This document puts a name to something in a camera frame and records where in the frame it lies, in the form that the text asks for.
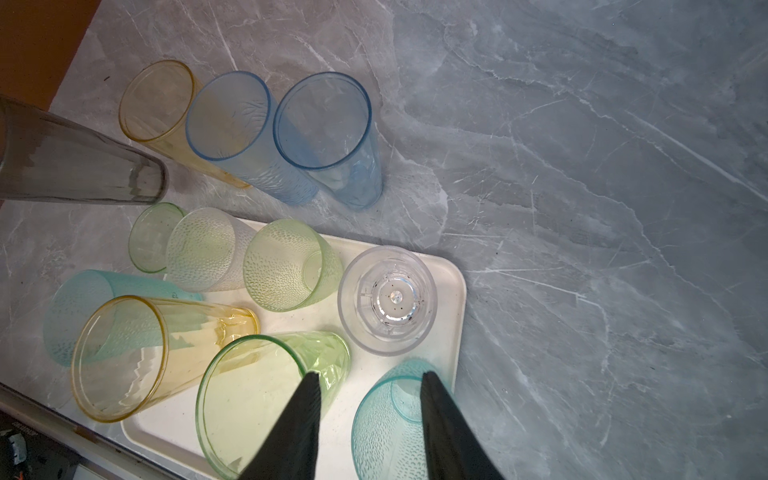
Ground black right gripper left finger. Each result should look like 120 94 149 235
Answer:
239 371 322 479

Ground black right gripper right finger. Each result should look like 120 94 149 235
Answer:
420 371 503 479

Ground teal tall cup front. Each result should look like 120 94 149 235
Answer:
351 358 455 479

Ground teal tall cup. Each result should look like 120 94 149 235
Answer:
351 358 455 479
43 270 203 367

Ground green tall cup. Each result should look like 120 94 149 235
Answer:
195 331 351 479

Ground clear faceted small cup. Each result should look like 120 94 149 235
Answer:
337 246 438 356

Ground small green cup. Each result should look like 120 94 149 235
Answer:
128 202 186 274
243 219 343 312

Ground amber tall cup back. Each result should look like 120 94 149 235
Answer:
71 295 260 423

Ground clear dimpled small cup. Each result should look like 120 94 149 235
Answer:
166 207 256 293

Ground teal tall cup back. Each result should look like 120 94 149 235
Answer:
43 270 203 367

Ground grey smoky tall cup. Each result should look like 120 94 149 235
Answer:
1 95 169 204

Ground white rectangular tray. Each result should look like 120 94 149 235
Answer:
120 254 467 479

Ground blue tall cup right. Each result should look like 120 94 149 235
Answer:
273 72 383 210

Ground blue tall cup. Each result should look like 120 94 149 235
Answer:
185 71 318 206
273 72 383 210

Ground blue tall cup left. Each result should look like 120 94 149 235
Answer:
185 71 318 206

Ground yellow tall cup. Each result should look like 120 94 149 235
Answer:
118 60 251 189

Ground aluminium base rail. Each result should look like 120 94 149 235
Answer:
1 385 180 479

